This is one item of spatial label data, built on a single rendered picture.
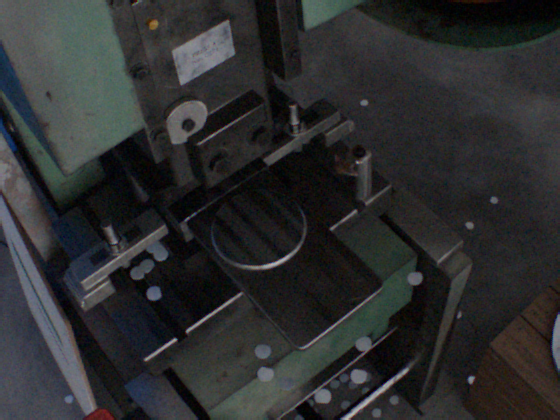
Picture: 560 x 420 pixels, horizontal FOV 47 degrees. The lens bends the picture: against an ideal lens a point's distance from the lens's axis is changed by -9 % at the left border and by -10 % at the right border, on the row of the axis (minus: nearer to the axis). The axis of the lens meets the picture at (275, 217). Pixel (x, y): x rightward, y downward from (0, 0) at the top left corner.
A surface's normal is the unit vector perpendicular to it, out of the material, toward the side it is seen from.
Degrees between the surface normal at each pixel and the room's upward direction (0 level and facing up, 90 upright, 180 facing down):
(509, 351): 0
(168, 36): 90
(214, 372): 0
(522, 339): 0
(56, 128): 90
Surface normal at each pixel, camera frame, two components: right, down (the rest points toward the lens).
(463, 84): -0.10, -0.58
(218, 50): 0.61, 0.61
